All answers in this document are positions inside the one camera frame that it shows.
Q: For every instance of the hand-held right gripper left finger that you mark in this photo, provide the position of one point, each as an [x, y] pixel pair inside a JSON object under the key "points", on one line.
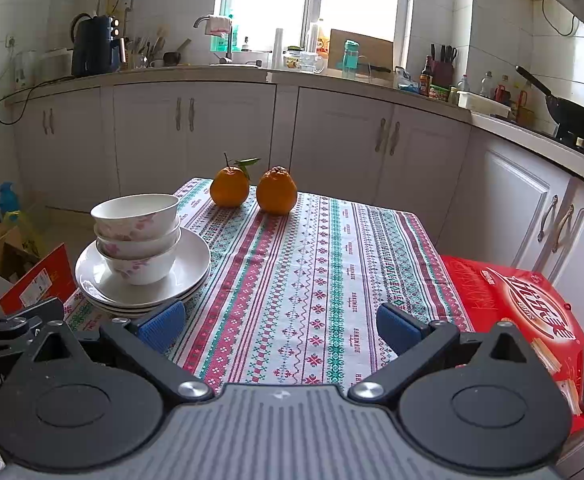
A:
{"points": [[161, 327]]}

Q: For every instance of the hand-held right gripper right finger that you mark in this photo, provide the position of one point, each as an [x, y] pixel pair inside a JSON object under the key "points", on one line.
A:
{"points": [[402, 330]]}

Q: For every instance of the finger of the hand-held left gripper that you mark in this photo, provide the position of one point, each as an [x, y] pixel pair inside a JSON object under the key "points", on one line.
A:
{"points": [[6, 332]]}

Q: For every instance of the white plate with fruit print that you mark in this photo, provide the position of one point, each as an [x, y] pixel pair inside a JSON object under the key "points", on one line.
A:
{"points": [[191, 260], [136, 306], [136, 313]]}

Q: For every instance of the white bowl with pink flowers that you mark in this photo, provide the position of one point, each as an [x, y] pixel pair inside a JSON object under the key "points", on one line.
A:
{"points": [[136, 215], [141, 270], [141, 247]]}

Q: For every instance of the brown cardboard box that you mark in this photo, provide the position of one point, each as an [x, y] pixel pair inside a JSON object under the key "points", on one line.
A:
{"points": [[1, 265]]}

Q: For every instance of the red cardboard box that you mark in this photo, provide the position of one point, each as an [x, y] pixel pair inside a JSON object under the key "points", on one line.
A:
{"points": [[46, 277]]}

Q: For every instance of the patterned red green tablecloth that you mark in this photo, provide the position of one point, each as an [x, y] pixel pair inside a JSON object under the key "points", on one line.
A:
{"points": [[312, 280]]}

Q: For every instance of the yellow green bag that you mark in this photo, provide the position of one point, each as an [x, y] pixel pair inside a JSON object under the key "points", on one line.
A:
{"points": [[24, 230]]}

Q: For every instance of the blue thermos bottle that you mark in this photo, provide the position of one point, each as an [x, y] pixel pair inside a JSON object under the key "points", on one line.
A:
{"points": [[7, 202]]}

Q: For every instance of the orange with leafy stem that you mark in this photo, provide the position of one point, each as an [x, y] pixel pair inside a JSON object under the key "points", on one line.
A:
{"points": [[229, 190]]}

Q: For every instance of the orange without leaves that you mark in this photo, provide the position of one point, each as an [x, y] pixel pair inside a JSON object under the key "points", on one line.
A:
{"points": [[277, 192]]}

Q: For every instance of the white kitchen cabinets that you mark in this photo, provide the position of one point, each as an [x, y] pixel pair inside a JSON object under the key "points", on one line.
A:
{"points": [[231, 130]]}

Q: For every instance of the white plastic tray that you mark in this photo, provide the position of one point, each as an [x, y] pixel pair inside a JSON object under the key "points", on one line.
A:
{"points": [[484, 104]]}

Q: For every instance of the blue plastic bag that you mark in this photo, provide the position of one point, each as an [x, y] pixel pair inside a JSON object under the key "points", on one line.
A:
{"points": [[407, 82]]}

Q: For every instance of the dark soy sauce bottle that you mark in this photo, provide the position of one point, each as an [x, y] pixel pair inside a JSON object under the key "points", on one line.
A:
{"points": [[426, 80]]}

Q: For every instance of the clear plastic bottle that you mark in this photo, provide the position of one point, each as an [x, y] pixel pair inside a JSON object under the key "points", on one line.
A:
{"points": [[487, 85]]}

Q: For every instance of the kitchen knife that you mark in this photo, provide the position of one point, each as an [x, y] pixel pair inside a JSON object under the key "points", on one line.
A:
{"points": [[379, 68]]}

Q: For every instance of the white plastic jug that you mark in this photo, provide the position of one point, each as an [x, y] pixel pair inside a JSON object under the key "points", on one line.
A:
{"points": [[24, 70]]}

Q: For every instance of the knife block with knives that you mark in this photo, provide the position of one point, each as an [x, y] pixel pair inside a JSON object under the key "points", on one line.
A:
{"points": [[443, 67]]}

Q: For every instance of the small black pot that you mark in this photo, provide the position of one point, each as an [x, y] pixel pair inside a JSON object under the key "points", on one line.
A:
{"points": [[173, 57]]}

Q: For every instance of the black wok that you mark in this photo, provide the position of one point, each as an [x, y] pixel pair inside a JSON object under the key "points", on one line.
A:
{"points": [[579, 120]]}

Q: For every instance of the utensil holder with utensils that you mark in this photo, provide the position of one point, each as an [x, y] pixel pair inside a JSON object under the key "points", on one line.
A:
{"points": [[144, 52]]}

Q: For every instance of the teal water bottle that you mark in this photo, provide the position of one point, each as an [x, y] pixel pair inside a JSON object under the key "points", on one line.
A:
{"points": [[350, 57]]}

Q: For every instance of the glass pitcher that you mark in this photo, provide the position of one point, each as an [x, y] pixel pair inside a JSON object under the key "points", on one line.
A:
{"points": [[316, 64]]}

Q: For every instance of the wooden cutting board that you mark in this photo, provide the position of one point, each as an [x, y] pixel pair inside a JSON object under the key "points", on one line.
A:
{"points": [[374, 47]]}

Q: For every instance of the dark blue electric kettle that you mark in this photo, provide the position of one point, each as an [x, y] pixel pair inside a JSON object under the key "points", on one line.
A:
{"points": [[94, 50]]}

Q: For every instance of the chrome faucet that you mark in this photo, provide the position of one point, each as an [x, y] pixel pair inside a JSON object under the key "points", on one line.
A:
{"points": [[227, 42]]}

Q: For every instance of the green dish soap bottle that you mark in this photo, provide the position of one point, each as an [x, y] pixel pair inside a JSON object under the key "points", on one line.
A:
{"points": [[231, 40]]}

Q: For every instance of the white paper roll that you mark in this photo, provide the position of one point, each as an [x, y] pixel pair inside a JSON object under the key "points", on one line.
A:
{"points": [[277, 50]]}

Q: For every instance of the cooking oil bottle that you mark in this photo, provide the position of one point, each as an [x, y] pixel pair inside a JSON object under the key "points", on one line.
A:
{"points": [[319, 35]]}

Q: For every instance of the pink cloth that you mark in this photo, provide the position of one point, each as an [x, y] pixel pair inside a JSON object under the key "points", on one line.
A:
{"points": [[218, 25]]}

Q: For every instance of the kitchen window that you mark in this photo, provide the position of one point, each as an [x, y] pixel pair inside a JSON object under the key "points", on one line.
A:
{"points": [[317, 0]]}

